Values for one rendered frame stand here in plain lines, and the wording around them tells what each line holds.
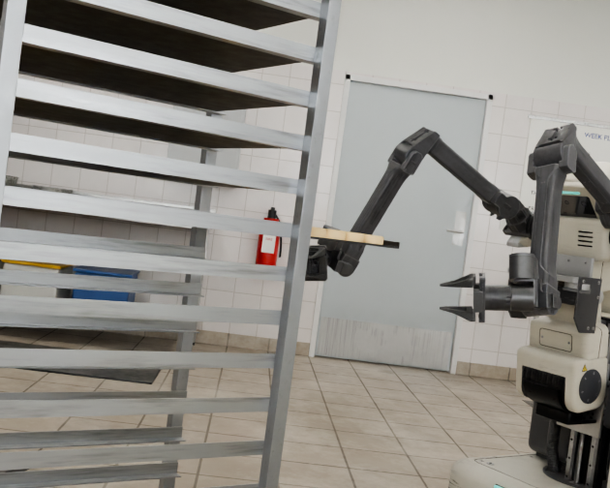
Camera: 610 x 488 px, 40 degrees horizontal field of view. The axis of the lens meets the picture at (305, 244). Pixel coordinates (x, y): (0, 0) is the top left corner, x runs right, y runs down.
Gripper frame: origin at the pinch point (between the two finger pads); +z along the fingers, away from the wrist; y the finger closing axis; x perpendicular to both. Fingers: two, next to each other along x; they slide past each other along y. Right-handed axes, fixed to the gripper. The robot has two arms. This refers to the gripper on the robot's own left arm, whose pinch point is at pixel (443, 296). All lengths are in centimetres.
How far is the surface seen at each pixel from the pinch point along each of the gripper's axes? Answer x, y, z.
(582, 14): 474, -111, -90
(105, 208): -48, -25, 58
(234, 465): 112, 94, 82
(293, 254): -23.2, -13.2, 29.4
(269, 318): -25.4, -0.4, 34.3
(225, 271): -32, -11, 41
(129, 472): -7, 43, 74
